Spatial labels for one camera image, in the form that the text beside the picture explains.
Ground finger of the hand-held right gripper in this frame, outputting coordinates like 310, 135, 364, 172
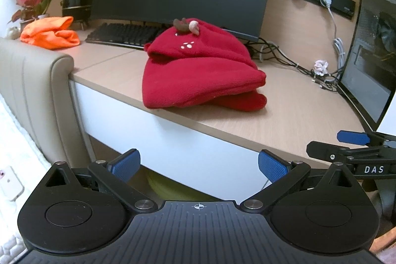
337, 130, 396, 147
306, 141, 358, 165

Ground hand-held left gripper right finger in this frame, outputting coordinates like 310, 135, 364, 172
240, 149, 359, 213

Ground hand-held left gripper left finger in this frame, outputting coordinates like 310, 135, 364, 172
43, 149, 158, 213

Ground red fleece hooded garment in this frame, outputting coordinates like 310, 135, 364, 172
142, 17, 267, 112

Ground white computer case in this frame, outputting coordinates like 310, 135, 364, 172
336, 0, 396, 136

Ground white smartphone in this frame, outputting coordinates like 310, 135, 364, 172
0, 166, 25, 202

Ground beige padded headboard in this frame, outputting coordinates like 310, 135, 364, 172
0, 37, 93, 173

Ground white quilted bedding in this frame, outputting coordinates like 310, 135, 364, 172
0, 94, 54, 264

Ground black keyboard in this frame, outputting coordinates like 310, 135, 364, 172
85, 23, 169, 51

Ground orange cloth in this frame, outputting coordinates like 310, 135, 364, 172
20, 16, 81, 50

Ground potted plant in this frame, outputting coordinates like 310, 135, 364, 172
8, 0, 62, 32

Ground black cables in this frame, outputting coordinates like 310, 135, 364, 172
247, 37, 342, 94

